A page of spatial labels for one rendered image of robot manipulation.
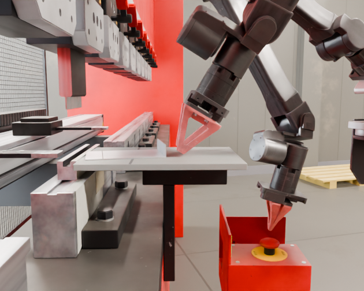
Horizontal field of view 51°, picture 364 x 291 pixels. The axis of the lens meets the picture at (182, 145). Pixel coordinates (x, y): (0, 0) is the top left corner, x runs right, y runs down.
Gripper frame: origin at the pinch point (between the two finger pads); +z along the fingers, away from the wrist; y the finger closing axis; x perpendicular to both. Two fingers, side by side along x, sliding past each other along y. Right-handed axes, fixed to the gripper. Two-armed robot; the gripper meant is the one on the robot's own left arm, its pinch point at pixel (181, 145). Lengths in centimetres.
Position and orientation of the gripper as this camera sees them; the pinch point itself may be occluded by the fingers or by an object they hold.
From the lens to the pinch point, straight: 65.7
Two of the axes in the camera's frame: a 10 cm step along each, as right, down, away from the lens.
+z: -5.1, 8.5, 1.1
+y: 0.4, 1.5, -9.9
